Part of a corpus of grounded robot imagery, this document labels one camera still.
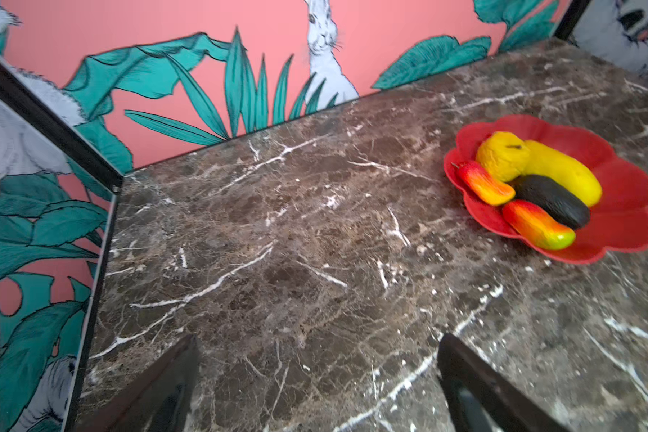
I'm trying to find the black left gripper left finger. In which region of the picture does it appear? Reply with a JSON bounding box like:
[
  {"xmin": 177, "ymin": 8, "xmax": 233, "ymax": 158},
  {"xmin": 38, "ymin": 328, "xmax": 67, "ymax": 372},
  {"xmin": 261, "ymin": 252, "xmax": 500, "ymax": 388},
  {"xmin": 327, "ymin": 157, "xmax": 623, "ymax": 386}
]
[{"xmin": 75, "ymin": 335, "xmax": 200, "ymax": 431}]

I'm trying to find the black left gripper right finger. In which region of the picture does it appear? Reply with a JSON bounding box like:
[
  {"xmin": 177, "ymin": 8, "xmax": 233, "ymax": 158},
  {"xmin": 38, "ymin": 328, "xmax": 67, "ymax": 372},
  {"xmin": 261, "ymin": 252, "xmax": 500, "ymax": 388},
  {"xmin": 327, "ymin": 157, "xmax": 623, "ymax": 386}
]
[{"xmin": 437, "ymin": 333, "xmax": 566, "ymax": 432}]

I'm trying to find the red-yellow-green fake mango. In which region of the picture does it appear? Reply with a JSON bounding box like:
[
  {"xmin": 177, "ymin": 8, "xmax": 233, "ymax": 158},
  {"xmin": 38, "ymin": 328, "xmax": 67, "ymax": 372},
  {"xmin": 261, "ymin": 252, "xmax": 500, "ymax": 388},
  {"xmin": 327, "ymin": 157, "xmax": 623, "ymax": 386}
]
[{"xmin": 501, "ymin": 200, "xmax": 576, "ymax": 250}]

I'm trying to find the dark fake avocado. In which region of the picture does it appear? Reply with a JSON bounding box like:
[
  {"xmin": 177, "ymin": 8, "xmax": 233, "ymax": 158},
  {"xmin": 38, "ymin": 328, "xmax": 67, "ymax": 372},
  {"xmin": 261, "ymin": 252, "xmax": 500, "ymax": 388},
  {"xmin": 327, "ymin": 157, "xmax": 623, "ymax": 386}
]
[{"xmin": 509, "ymin": 175, "xmax": 590, "ymax": 230}]

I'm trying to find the small red-yellow fake mango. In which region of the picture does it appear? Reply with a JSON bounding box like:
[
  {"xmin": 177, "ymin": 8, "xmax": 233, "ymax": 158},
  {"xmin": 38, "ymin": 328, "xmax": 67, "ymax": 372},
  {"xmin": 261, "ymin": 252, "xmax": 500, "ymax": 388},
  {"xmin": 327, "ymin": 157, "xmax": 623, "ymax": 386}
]
[{"xmin": 457, "ymin": 161, "xmax": 516, "ymax": 207}]

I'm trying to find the yellow fake banana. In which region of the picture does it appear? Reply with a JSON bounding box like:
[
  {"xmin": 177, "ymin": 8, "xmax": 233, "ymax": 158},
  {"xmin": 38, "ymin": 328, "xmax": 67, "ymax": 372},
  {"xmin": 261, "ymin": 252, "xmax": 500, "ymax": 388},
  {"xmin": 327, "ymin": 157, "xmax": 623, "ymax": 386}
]
[{"xmin": 522, "ymin": 140, "xmax": 603, "ymax": 207}]

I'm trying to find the yellow fake apple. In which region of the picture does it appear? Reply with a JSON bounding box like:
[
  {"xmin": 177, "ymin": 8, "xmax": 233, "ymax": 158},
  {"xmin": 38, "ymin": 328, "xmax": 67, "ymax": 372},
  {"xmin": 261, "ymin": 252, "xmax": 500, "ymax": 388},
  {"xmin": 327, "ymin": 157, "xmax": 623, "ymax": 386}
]
[{"xmin": 475, "ymin": 131, "xmax": 531, "ymax": 183}]

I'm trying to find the red flower-shaped fruit bowl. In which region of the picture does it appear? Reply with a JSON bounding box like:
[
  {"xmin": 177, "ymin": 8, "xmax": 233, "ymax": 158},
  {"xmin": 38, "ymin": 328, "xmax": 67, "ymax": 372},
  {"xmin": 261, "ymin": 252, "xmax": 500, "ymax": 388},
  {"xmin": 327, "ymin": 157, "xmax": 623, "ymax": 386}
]
[{"xmin": 444, "ymin": 115, "xmax": 648, "ymax": 265}]

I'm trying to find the black corner frame post left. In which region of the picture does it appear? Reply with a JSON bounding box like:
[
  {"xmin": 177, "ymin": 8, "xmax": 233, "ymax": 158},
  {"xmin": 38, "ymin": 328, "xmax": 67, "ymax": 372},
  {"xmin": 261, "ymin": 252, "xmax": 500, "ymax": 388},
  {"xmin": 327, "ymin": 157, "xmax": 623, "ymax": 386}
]
[{"xmin": 0, "ymin": 59, "xmax": 121, "ymax": 431}]

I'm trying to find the black corner frame post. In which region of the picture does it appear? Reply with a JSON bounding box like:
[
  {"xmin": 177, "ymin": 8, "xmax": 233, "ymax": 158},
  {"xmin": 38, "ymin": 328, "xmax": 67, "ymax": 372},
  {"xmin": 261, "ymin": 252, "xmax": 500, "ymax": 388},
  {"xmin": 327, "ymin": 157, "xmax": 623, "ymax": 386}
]
[
  {"xmin": 553, "ymin": 0, "xmax": 590, "ymax": 41},
  {"xmin": 0, "ymin": 59, "xmax": 121, "ymax": 431}
]

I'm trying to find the black corner frame post right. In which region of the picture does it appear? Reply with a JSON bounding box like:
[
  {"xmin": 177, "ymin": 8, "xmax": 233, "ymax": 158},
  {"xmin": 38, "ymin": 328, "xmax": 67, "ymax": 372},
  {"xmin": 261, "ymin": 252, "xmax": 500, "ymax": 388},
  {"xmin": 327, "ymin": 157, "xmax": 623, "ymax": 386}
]
[{"xmin": 553, "ymin": 0, "xmax": 590, "ymax": 41}]

